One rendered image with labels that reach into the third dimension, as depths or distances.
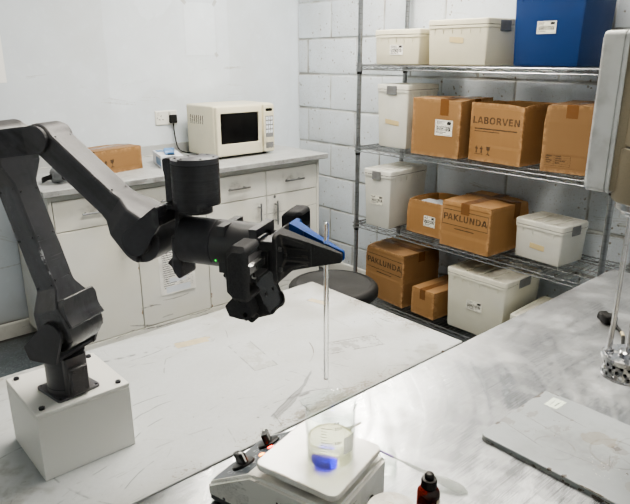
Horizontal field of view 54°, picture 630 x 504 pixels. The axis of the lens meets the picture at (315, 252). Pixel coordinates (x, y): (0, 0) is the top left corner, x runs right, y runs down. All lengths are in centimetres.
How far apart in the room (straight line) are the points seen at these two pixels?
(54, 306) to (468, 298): 251
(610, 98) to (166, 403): 82
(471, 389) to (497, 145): 195
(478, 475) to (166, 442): 47
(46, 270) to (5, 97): 267
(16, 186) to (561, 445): 86
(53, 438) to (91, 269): 225
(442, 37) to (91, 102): 189
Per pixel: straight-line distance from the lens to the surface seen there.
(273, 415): 106
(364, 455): 83
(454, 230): 311
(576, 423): 111
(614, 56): 88
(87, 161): 83
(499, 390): 118
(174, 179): 73
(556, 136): 283
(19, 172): 91
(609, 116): 88
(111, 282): 323
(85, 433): 99
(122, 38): 376
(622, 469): 103
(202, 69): 400
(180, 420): 107
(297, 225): 71
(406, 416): 107
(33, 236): 90
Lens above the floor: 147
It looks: 18 degrees down
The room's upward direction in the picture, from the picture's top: straight up
